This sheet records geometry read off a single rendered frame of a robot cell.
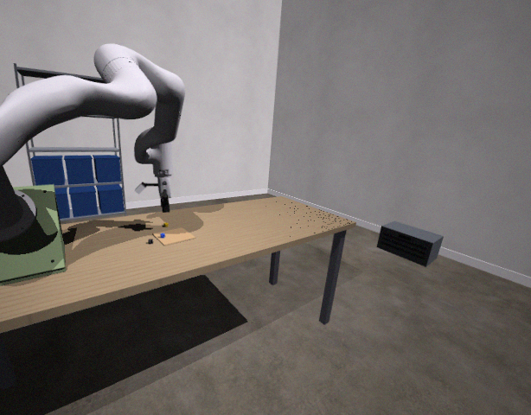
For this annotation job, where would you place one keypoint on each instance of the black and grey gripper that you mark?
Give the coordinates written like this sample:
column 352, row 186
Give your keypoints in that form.
column 164, row 191

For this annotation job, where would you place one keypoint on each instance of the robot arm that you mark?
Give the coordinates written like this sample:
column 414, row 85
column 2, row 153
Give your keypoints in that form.
column 128, row 93

